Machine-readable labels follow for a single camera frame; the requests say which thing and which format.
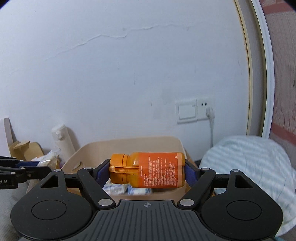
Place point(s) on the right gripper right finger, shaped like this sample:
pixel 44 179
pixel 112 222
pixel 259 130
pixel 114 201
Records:
pixel 200 182

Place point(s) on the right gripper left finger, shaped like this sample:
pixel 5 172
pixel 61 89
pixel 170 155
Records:
pixel 92 181

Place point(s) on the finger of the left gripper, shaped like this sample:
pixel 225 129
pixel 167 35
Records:
pixel 27 164

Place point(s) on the blue white tissue pack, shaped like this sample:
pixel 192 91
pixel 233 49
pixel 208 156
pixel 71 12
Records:
pixel 115 189

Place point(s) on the orange plastic bottle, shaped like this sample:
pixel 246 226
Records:
pixel 148 170

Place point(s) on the cardboard piece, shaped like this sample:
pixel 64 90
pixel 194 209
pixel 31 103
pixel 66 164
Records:
pixel 26 150

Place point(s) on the grey turtle plush pillow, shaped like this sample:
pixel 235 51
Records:
pixel 9 197

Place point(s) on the white panel board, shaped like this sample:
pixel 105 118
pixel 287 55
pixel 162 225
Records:
pixel 6 138

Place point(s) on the beige plastic storage bin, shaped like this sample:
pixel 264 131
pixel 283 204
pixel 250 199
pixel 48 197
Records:
pixel 93 154

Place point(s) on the cream thermos bottle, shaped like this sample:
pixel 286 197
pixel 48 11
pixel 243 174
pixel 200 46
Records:
pixel 63 141

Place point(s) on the white plug with cable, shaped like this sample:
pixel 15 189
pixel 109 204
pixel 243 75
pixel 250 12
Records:
pixel 211 115

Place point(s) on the white wall switch socket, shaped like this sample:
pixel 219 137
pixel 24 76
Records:
pixel 192 110

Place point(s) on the white wardrobe door frame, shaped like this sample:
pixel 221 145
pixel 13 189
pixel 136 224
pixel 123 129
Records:
pixel 260 67

